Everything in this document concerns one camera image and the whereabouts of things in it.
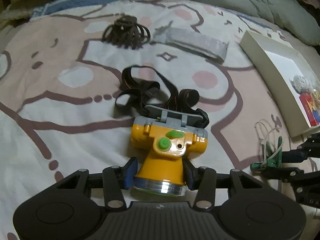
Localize green clip with cord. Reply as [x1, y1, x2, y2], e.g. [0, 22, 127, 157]
[249, 119, 284, 172]

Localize colourful playing card box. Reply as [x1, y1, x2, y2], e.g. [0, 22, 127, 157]
[299, 93, 319, 126]

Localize yellow headlamp with strap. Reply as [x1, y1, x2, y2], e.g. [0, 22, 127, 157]
[116, 66, 209, 196]

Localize white knitted cloth roll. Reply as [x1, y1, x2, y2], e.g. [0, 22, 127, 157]
[290, 75, 317, 94]

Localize white shallow cardboard box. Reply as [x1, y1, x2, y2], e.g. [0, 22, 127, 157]
[240, 31, 319, 137]

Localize cartoon printed bed sheet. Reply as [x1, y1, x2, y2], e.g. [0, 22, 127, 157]
[1, 0, 305, 239]

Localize grey foil packet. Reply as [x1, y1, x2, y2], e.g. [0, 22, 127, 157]
[152, 21, 229, 62]

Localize dark brown hair ties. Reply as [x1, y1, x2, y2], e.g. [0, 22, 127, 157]
[101, 15, 151, 50]

